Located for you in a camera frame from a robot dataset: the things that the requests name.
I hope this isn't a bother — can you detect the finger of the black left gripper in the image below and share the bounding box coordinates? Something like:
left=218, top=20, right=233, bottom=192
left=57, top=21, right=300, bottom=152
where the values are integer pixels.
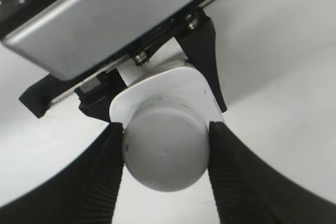
left=176, top=7, right=227, bottom=113
left=75, top=70, right=126, bottom=123

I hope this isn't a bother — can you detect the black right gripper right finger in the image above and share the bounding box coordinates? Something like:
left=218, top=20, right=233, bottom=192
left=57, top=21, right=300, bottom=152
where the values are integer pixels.
left=208, top=122, right=335, bottom=223

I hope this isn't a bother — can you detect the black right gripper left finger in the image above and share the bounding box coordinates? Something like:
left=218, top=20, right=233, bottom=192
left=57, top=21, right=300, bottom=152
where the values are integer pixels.
left=1, top=123, right=124, bottom=223

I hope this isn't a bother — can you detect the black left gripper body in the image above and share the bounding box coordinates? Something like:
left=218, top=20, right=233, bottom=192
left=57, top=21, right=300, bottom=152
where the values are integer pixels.
left=1, top=0, right=214, bottom=118

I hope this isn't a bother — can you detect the white round bottle cap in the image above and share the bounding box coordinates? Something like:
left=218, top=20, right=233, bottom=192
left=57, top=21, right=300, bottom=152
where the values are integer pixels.
left=123, top=97, right=209, bottom=192

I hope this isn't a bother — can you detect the white strawberry yogurt bottle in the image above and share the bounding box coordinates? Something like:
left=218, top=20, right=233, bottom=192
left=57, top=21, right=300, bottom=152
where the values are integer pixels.
left=109, top=60, right=223, bottom=125

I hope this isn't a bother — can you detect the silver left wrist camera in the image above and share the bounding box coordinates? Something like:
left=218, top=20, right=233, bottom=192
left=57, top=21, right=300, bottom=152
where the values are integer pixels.
left=2, top=0, right=192, bottom=80

